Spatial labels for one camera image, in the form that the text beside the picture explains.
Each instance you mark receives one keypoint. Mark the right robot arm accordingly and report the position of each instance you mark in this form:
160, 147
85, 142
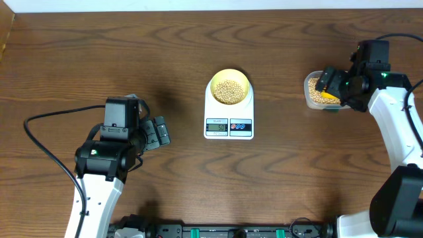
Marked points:
370, 86

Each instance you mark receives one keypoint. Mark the white digital kitchen scale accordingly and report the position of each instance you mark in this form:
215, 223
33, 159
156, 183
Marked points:
229, 121

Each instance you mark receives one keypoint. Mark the yellow measuring scoop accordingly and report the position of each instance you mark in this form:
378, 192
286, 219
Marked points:
326, 95

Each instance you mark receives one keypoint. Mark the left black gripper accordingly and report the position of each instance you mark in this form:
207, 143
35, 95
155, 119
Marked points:
154, 140

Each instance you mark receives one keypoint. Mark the soybeans in container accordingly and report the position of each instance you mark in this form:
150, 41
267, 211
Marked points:
316, 95

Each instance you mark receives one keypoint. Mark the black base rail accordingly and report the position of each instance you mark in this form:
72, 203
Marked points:
137, 226

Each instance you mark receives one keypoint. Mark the clear plastic container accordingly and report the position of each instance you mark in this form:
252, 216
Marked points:
315, 105

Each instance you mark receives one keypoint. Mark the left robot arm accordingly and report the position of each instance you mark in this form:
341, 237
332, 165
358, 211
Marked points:
111, 150

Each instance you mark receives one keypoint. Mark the yellow bowl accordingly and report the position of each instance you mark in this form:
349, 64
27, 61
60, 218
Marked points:
230, 74

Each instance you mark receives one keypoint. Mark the soybeans in yellow bowl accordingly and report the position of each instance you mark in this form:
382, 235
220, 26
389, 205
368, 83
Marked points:
229, 92

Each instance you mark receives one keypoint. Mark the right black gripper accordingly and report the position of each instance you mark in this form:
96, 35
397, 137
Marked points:
332, 88

